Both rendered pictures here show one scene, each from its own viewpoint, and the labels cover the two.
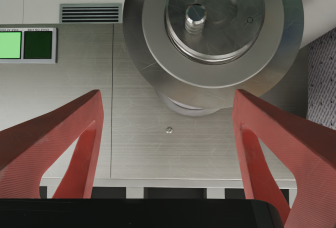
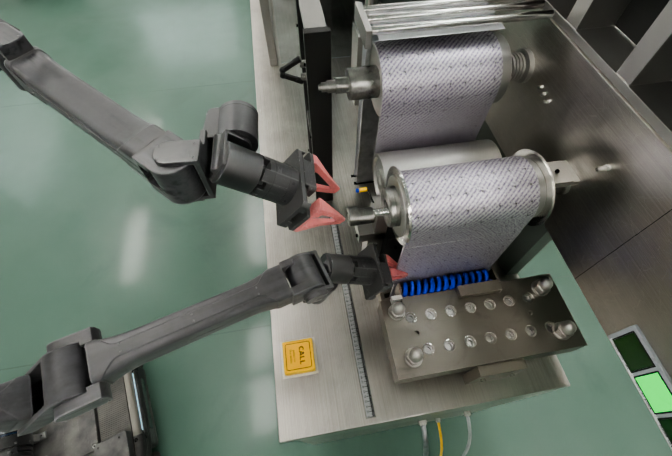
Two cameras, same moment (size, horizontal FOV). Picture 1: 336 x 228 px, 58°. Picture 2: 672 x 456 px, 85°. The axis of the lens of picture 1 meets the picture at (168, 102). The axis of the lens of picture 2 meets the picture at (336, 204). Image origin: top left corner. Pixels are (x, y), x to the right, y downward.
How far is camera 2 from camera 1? 0.58 m
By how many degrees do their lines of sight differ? 83
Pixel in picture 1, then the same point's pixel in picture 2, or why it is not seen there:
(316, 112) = (480, 101)
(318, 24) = (411, 160)
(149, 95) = (597, 208)
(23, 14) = not seen: outside the picture
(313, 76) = (475, 120)
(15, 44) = (649, 381)
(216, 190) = (623, 75)
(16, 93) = not seen: outside the picture
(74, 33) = (603, 314)
